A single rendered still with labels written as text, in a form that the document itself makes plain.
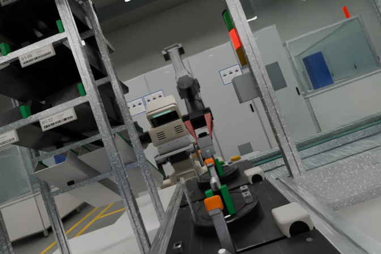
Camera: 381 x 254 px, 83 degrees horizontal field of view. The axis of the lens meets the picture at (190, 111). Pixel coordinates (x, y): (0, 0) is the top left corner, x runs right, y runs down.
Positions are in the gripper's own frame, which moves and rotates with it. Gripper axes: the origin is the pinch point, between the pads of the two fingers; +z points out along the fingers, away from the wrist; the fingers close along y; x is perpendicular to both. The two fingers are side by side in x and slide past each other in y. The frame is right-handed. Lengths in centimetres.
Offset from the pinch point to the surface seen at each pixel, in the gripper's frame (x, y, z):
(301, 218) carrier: -23.5, 11.5, 31.0
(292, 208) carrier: -21.7, 11.4, 29.2
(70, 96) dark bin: -26.5, -28.5, -9.2
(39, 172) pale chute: -11.7, -48.6, -0.1
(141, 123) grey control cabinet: 225, -111, -199
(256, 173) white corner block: -2.7, 10.7, 16.2
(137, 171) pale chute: 1.8, -24.1, 2.6
